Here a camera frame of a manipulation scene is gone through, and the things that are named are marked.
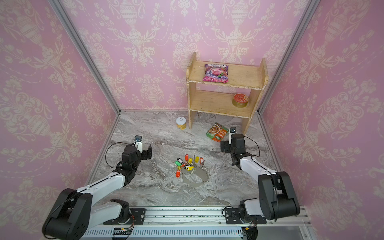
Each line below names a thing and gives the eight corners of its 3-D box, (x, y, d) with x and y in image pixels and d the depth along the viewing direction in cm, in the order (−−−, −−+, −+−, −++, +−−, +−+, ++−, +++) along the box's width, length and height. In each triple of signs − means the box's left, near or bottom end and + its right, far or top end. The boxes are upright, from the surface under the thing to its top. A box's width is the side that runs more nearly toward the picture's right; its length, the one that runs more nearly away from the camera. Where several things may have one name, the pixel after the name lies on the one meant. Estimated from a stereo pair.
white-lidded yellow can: (176, 129, 112) (175, 124, 107) (176, 121, 117) (176, 116, 112) (185, 129, 112) (185, 124, 107) (186, 121, 117) (185, 116, 112)
